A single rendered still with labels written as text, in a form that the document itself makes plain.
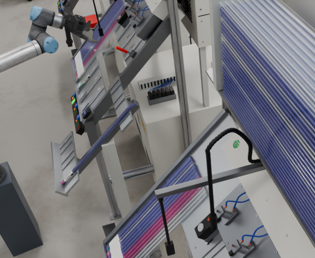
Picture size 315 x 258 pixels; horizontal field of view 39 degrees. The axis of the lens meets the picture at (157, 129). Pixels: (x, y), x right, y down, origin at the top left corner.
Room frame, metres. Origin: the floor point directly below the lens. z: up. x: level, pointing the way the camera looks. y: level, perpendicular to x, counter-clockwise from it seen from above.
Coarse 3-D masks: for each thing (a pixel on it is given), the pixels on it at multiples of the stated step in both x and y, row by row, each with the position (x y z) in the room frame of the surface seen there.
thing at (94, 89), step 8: (88, 72) 2.17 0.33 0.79; (96, 72) 2.09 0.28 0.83; (80, 80) 2.18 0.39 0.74; (88, 80) 2.10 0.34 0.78; (96, 80) 2.02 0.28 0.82; (80, 88) 2.10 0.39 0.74; (88, 88) 2.04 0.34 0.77; (96, 88) 1.96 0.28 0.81; (104, 88) 1.89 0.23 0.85; (88, 96) 1.97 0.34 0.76; (96, 96) 1.90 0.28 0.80; (88, 104) 1.91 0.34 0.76
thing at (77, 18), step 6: (66, 12) 2.13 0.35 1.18; (66, 18) 2.10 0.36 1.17; (72, 18) 2.10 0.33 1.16; (78, 18) 2.11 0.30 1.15; (84, 18) 2.13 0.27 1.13; (66, 24) 2.10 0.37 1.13; (72, 24) 2.10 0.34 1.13; (78, 24) 2.09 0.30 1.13; (84, 24) 2.09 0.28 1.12; (72, 30) 2.09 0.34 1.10; (78, 30) 2.10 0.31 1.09
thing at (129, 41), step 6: (120, 30) 2.20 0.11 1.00; (126, 30) 2.14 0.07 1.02; (132, 30) 2.08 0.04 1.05; (126, 36) 2.09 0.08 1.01; (132, 36) 2.03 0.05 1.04; (150, 36) 1.89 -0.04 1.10; (120, 42) 2.10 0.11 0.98; (126, 42) 2.04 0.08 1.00; (132, 42) 1.99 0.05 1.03; (138, 42) 1.94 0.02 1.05; (144, 42) 1.89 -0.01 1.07; (126, 48) 2.00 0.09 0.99; (132, 48) 1.95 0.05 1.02; (138, 48) 1.90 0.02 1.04; (126, 54) 1.96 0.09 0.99; (126, 60) 1.91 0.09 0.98
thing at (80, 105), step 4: (72, 60) 2.44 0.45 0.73; (72, 64) 2.38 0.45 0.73; (72, 68) 2.34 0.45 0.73; (72, 72) 2.30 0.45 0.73; (76, 84) 2.16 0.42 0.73; (76, 88) 2.11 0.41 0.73; (76, 92) 2.07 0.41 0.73; (76, 96) 2.04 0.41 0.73; (80, 96) 2.05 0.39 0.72; (80, 100) 2.00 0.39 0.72; (80, 104) 1.96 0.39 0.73; (80, 108) 1.92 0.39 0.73; (80, 112) 1.88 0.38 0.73; (80, 116) 1.84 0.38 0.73; (80, 120) 1.81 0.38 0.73
